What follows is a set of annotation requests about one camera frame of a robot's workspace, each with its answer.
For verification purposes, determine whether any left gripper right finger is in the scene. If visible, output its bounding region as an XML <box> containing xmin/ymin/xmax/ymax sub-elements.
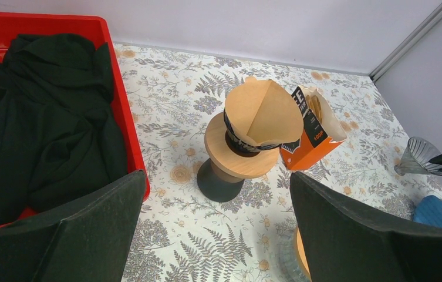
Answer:
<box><xmin>290</xmin><ymin>172</ymin><xmax>442</xmax><ymax>281</ymax></box>

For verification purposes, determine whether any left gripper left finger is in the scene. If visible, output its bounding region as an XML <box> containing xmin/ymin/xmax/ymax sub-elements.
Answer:
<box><xmin>0</xmin><ymin>170</ymin><xmax>146</xmax><ymax>281</ymax></box>

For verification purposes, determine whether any wooden dripper ring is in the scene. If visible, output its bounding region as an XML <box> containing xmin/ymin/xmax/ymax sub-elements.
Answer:
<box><xmin>204</xmin><ymin>113</ymin><xmax>281</xmax><ymax>180</ymax></box>
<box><xmin>293</xmin><ymin>227</ymin><xmax>312</xmax><ymax>281</ymax></box>

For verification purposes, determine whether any grey glass pitcher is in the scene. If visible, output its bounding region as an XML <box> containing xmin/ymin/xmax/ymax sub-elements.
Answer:
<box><xmin>278</xmin><ymin>229</ymin><xmax>307</xmax><ymax>281</ymax></box>

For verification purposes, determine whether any orange coffee filter box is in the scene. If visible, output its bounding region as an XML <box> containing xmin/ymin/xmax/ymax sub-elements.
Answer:
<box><xmin>280</xmin><ymin>85</ymin><xmax>347</xmax><ymax>171</ymax></box>

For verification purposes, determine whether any blue glass dripper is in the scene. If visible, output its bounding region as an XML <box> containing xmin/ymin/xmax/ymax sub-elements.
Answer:
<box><xmin>223</xmin><ymin>110</ymin><xmax>283</xmax><ymax>153</ymax></box>

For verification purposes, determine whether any brown paper coffee filter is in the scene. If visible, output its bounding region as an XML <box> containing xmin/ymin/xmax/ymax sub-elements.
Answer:
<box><xmin>225</xmin><ymin>76</ymin><xmax>303</xmax><ymax>147</ymax></box>

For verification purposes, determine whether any grey ribbed glass dripper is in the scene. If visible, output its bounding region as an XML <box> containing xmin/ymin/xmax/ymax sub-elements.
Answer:
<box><xmin>394</xmin><ymin>137</ymin><xmax>442</xmax><ymax>176</ymax></box>

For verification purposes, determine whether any red-rimmed glass carafe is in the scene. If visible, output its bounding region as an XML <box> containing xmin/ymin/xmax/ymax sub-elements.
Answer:
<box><xmin>197</xmin><ymin>158</ymin><xmax>245</xmax><ymax>203</ymax></box>

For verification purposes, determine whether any blue cloth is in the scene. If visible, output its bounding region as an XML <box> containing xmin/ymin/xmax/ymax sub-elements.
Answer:
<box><xmin>413</xmin><ymin>195</ymin><xmax>442</xmax><ymax>228</ymax></box>

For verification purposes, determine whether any black cloth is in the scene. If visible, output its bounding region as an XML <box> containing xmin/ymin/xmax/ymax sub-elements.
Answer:
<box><xmin>0</xmin><ymin>33</ymin><xmax>128</xmax><ymax>229</ymax></box>

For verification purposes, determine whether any floral table mat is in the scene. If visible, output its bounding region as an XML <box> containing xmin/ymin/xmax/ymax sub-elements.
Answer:
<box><xmin>114</xmin><ymin>44</ymin><xmax>442</xmax><ymax>281</ymax></box>

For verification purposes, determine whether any red plastic bin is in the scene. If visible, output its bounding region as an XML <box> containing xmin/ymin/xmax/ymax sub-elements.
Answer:
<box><xmin>0</xmin><ymin>10</ymin><xmax>151</xmax><ymax>229</ymax></box>

